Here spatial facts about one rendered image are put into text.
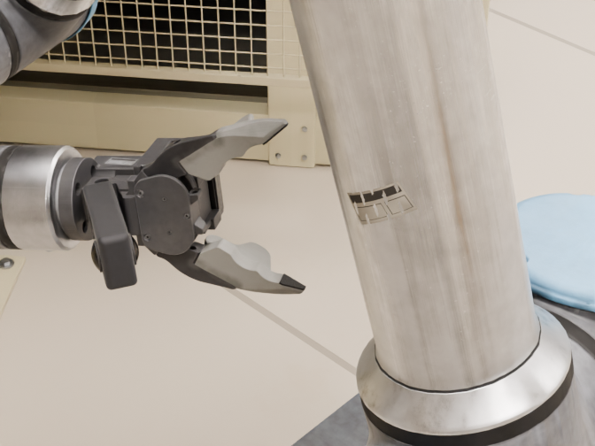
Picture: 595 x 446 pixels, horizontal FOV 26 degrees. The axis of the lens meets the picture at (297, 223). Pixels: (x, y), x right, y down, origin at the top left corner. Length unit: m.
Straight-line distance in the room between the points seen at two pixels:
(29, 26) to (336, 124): 0.43
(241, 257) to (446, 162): 0.35
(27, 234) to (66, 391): 1.19
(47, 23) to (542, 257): 0.46
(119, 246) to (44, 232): 0.12
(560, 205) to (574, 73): 2.07
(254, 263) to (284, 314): 1.31
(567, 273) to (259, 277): 0.25
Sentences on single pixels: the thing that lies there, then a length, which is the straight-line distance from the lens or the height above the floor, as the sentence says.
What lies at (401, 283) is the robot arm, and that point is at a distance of 0.81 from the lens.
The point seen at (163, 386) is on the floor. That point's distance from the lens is 2.26.
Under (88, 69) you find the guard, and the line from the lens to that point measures 2.50.
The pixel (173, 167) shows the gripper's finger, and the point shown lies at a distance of 1.04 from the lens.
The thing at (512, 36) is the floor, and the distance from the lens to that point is 3.24.
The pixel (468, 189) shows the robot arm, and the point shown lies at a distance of 0.78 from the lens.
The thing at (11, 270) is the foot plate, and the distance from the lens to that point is 2.51.
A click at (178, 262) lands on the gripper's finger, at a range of 1.08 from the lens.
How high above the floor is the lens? 1.60
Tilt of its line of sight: 38 degrees down
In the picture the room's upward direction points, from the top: straight up
